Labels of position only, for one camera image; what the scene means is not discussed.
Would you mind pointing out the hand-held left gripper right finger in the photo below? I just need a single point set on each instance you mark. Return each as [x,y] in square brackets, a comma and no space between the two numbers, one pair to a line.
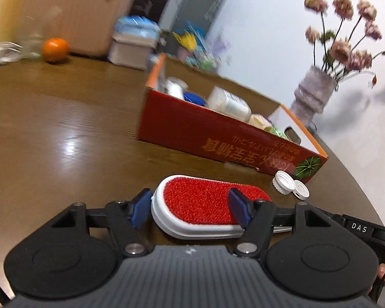
[240,208]

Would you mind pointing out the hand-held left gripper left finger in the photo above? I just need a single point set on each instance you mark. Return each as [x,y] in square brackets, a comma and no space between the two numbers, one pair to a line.
[140,210]

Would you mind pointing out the red and white lint brush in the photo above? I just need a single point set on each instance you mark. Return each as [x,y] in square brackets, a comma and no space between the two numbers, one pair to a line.
[195,199]

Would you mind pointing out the small yellow cube container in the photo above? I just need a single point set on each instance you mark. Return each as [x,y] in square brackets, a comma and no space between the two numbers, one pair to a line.
[260,122]

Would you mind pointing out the red cardboard box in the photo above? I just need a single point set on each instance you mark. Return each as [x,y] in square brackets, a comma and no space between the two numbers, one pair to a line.
[186,128]

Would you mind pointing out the white labelled plastic bottle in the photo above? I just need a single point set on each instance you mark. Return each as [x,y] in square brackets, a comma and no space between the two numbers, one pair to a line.
[231,104]

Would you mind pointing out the blue round lid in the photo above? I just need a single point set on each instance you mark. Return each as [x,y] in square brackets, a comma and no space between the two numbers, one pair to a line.
[194,98]

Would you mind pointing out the white flip cap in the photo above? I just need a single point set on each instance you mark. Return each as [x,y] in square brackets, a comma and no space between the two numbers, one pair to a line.
[284,183]

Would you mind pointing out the pink textured vase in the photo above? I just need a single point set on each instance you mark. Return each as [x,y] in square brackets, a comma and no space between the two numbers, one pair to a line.
[311,93]

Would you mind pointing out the small white box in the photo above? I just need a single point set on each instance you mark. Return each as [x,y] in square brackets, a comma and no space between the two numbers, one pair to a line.
[130,53]

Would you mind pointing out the yellow and blue bag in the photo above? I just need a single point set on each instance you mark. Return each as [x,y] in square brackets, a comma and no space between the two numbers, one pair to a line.
[189,38]

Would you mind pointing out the orange fruit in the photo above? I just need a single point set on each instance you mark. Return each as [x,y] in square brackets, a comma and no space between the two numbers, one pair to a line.
[55,50]

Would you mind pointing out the blue tissue pack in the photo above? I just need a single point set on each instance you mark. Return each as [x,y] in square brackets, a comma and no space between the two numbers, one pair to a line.
[136,27]

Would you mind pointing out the dried rose bouquet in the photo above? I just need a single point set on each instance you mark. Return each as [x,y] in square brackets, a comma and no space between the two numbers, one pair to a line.
[343,49]

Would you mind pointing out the clear drinking glass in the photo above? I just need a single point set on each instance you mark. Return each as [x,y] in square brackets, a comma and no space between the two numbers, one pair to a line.
[32,46]

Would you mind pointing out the pink hard suitcase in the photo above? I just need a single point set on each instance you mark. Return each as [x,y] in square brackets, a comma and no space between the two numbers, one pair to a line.
[83,12]

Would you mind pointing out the grey metal cabinet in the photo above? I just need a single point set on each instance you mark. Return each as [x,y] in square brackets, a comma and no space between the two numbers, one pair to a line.
[197,3]

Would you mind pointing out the yellow thermos jug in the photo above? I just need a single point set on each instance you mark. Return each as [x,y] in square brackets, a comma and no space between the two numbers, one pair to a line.
[8,12]

